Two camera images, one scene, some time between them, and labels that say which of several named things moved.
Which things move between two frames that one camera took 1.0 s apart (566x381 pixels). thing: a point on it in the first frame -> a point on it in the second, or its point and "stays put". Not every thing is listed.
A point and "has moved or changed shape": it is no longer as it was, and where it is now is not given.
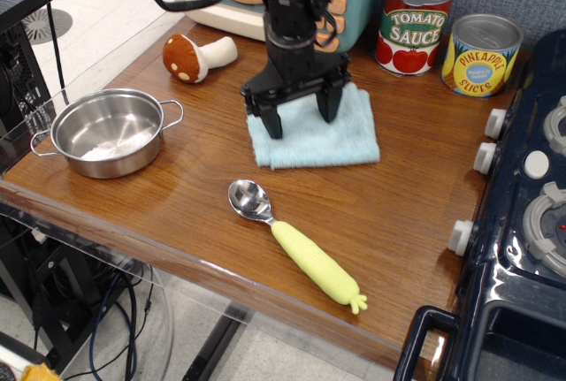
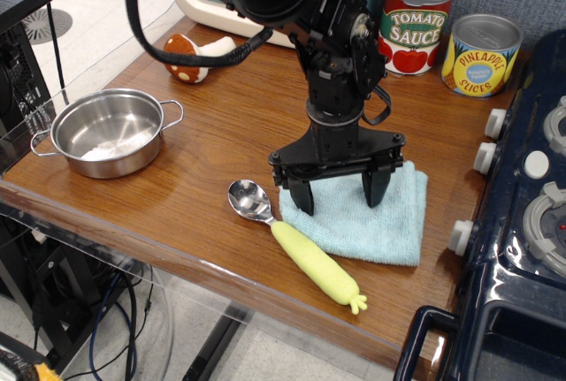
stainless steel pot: [110, 133] stays put
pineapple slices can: [483, 54] stays put
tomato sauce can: [414, 14] stays put
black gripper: [293, 70] -> [337, 147]
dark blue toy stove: [508, 315] stays put
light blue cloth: [308, 140] has moved or changed shape
